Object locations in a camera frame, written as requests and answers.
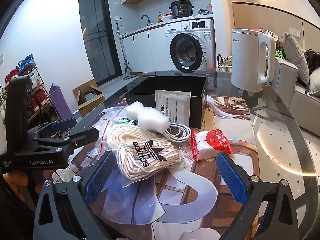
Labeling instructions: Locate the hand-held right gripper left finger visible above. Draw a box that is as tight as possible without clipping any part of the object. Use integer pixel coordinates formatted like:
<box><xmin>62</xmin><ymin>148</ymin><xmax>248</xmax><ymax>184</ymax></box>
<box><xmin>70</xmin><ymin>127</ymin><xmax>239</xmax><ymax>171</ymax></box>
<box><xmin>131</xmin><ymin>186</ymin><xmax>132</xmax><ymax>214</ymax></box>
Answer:
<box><xmin>34</xmin><ymin>151</ymin><xmax>120</xmax><ymax>240</ymax></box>

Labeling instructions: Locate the black cardboard box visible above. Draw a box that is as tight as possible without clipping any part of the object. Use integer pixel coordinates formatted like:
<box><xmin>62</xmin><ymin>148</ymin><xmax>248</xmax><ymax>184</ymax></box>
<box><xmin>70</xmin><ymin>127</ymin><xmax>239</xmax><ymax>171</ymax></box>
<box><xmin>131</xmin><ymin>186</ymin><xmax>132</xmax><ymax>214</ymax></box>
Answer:
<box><xmin>124</xmin><ymin>76</ymin><xmax>209</xmax><ymax>128</ymax></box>

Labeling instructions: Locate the white paper sachet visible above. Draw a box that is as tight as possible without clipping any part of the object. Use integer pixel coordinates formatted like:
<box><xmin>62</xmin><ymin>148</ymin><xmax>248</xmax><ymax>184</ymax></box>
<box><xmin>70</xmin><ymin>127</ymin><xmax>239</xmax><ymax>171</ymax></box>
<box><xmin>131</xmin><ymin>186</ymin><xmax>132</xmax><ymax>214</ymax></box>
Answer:
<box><xmin>154</xmin><ymin>89</ymin><xmax>192</xmax><ymax>125</ymax></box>

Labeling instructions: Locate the dark glass door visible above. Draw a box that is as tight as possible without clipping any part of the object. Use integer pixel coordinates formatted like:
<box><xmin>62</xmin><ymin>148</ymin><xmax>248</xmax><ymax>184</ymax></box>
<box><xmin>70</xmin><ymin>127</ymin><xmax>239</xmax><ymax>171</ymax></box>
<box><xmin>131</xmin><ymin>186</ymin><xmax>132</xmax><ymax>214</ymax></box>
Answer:
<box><xmin>78</xmin><ymin>0</ymin><xmax>123</xmax><ymax>87</ymax></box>

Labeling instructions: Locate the green medicine sachet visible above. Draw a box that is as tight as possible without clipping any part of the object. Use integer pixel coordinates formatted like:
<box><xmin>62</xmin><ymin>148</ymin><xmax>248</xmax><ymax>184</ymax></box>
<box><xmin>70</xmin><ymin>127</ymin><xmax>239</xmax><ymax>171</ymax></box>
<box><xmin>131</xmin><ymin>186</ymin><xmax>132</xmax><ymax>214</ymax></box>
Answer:
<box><xmin>114</xmin><ymin>116</ymin><xmax>137</xmax><ymax>127</ymax></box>

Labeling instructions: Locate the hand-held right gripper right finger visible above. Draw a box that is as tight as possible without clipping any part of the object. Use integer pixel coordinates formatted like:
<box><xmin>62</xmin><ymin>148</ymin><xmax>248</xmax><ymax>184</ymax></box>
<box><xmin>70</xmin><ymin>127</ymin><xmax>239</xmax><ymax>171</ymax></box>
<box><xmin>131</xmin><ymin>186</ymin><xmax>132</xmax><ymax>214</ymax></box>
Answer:
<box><xmin>215</xmin><ymin>152</ymin><xmax>304</xmax><ymax>240</ymax></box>

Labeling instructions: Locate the flat mop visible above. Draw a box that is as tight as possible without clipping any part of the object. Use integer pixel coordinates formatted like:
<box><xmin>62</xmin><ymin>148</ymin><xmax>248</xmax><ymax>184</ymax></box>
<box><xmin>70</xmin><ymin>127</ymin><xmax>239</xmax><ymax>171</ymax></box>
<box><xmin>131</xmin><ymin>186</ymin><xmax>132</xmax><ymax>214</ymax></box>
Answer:
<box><xmin>115</xmin><ymin>22</ymin><xmax>137</xmax><ymax>81</ymax></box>

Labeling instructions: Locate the shoe rack with shoes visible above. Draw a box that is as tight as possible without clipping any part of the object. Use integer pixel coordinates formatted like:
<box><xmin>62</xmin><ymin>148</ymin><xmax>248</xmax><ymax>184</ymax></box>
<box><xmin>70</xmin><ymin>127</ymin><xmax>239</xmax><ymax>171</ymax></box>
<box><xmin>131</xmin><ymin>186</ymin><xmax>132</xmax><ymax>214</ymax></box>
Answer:
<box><xmin>0</xmin><ymin>54</ymin><xmax>60</xmax><ymax>130</ymax></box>

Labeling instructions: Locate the white coiled cable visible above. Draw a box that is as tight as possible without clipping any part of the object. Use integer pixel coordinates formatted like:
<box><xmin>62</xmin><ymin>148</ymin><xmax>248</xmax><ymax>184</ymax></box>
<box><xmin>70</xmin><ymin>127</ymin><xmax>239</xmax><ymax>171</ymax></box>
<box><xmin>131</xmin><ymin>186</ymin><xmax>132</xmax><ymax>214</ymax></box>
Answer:
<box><xmin>161</xmin><ymin>122</ymin><xmax>192</xmax><ymax>143</ymax></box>

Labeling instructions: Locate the wicker basket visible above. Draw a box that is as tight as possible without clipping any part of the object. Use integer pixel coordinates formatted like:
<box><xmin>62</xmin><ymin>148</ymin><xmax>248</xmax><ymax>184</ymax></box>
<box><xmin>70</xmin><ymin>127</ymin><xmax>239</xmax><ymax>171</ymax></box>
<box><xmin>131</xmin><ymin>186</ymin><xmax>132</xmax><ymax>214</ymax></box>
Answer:
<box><xmin>217</xmin><ymin>54</ymin><xmax>233</xmax><ymax>72</ymax></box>

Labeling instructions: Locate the grey cushion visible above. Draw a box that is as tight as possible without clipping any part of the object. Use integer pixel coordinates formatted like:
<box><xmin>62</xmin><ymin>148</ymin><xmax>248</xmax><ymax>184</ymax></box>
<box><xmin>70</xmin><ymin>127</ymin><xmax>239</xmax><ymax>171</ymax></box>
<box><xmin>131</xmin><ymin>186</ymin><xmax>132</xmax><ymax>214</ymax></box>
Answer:
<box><xmin>284</xmin><ymin>32</ymin><xmax>310</xmax><ymax>85</ymax></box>

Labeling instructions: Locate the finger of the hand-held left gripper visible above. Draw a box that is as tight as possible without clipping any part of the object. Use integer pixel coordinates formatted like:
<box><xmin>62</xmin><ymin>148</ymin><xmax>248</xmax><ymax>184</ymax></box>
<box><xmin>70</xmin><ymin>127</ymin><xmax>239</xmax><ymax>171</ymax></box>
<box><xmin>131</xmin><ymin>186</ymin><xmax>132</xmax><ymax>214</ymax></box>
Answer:
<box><xmin>27</xmin><ymin>118</ymin><xmax>77</xmax><ymax>140</ymax></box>
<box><xmin>31</xmin><ymin>127</ymin><xmax>100</xmax><ymax>155</ymax></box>

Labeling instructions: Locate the clothes pile on washer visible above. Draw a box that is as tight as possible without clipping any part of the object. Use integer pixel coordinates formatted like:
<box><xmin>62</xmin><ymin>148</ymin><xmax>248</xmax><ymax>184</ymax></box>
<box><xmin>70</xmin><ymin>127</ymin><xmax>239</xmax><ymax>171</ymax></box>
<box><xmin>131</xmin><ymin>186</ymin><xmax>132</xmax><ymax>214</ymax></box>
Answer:
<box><xmin>197</xmin><ymin>4</ymin><xmax>213</xmax><ymax>15</ymax></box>

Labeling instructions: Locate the person's left hand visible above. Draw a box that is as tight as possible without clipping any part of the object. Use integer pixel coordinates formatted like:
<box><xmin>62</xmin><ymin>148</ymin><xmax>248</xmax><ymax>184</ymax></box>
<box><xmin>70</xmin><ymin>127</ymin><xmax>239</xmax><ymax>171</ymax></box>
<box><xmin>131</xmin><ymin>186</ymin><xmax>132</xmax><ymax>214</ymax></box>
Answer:
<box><xmin>2</xmin><ymin>170</ymin><xmax>45</xmax><ymax>197</ymax></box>

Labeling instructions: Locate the white washing machine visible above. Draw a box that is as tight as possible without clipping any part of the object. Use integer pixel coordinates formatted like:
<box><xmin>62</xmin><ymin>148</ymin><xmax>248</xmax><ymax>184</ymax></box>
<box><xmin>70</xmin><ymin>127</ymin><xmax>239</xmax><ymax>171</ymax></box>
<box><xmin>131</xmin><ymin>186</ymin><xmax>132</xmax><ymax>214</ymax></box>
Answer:
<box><xmin>164</xmin><ymin>19</ymin><xmax>217</xmax><ymax>73</ymax></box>

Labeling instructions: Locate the brown cardboard box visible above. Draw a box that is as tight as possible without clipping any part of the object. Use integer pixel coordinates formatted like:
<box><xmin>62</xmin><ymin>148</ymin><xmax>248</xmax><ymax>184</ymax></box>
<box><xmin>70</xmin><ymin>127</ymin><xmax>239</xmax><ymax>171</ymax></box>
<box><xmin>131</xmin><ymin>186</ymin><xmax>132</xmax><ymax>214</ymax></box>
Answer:
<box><xmin>72</xmin><ymin>79</ymin><xmax>107</xmax><ymax>117</ymax></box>

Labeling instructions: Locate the patterned cloth pile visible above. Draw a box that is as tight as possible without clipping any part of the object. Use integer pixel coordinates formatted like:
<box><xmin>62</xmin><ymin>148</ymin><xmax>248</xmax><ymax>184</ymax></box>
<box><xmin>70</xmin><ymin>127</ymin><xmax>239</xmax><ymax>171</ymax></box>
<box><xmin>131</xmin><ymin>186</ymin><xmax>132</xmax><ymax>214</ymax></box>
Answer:
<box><xmin>257</xmin><ymin>28</ymin><xmax>278</xmax><ymax>40</ymax></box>

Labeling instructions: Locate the black backpack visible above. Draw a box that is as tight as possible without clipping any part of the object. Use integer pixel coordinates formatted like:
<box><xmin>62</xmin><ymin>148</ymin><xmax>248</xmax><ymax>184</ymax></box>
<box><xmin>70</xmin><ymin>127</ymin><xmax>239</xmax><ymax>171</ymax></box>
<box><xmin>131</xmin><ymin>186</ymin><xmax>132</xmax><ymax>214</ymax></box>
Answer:
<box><xmin>305</xmin><ymin>50</ymin><xmax>320</xmax><ymax>77</ymax></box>

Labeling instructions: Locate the light grey sofa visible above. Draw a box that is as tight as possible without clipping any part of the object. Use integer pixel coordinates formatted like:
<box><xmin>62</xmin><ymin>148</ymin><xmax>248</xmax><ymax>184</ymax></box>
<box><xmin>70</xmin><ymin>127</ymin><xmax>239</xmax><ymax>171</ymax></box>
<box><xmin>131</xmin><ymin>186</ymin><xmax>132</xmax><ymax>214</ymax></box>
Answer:
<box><xmin>271</xmin><ymin>55</ymin><xmax>320</xmax><ymax>135</ymax></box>

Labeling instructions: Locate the purple yoga mat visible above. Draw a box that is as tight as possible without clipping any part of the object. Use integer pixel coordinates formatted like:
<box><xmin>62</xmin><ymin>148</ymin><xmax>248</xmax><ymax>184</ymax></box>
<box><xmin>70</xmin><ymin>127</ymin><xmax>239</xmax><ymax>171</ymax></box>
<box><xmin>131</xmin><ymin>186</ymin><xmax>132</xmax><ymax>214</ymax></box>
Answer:
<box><xmin>49</xmin><ymin>83</ymin><xmax>73</xmax><ymax>123</ymax></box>

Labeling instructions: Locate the black pressure cooker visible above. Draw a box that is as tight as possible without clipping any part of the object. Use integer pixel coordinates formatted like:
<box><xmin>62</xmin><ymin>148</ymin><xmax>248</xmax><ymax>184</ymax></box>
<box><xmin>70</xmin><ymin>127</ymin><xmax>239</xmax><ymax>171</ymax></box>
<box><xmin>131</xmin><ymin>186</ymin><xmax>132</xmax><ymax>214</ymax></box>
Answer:
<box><xmin>168</xmin><ymin>1</ymin><xmax>193</xmax><ymax>19</ymax></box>

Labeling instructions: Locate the white foam wrap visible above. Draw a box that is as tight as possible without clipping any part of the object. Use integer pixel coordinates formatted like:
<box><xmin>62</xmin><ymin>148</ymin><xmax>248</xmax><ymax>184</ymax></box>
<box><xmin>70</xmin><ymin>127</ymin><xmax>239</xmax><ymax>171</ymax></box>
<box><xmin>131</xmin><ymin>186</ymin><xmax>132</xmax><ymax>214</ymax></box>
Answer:
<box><xmin>125</xmin><ymin>102</ymin><xmax>170</xmax><ymax>133</ymax></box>

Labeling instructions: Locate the printed table mat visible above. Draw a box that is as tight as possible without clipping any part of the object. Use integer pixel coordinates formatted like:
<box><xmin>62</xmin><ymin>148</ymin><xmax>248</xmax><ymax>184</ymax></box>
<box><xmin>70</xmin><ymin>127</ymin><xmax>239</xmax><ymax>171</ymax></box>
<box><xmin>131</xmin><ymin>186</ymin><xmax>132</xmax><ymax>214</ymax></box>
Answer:
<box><xmin>54</xmin><ymin>96</ymin><xmax>260</xmax><ymax>240</ymax></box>

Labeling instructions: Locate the white base cabinet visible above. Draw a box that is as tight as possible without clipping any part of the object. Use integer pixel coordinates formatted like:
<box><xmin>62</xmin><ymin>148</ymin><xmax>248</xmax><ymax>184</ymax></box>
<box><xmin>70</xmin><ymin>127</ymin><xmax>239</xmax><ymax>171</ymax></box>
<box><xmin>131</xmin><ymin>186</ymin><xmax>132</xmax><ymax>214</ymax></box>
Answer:
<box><xmin>122</xmin><ymin>25</ymin><xmax>173</xmax><ymax>77</ymax></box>

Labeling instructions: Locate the red and white tissue packet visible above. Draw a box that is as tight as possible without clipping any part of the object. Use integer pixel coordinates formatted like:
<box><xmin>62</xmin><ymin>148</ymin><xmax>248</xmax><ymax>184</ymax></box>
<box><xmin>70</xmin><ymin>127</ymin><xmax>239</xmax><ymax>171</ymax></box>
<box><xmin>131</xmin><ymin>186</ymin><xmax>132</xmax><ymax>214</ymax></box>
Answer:
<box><xmin>190</xmin><ymin>129</ymin><xmax>234</xmax><ymax>162</ymax></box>

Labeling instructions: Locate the clear zip bag of rope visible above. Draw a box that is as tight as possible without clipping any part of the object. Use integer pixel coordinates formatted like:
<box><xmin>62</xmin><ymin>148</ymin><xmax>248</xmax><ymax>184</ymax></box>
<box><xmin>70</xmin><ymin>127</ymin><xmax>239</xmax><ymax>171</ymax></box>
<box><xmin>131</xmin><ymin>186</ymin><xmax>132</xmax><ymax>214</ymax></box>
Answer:
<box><xmin>95</xmin><ymin>120</ymin><xmax>173</xmax><ymax>160</ymax></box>

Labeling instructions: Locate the white electric kettle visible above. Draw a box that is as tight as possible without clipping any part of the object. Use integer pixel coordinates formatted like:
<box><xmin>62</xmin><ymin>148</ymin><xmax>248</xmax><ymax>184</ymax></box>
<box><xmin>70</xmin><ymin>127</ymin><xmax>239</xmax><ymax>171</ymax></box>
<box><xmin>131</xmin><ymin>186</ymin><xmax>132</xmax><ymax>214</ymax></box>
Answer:
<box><xmin>230</xmin><ymin>28</ymin><xmax>276</xmax><ymax>92</ymax></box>

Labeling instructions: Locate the printed bag of white laces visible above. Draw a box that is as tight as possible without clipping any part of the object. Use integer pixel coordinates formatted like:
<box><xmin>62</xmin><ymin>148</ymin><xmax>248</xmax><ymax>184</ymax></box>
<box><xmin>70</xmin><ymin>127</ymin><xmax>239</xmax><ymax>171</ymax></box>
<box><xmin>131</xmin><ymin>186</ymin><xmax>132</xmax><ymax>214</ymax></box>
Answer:
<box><xmin>116</xmin><ymin>136</ymin><xmax>194</xmax><ymax>180</ymax></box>

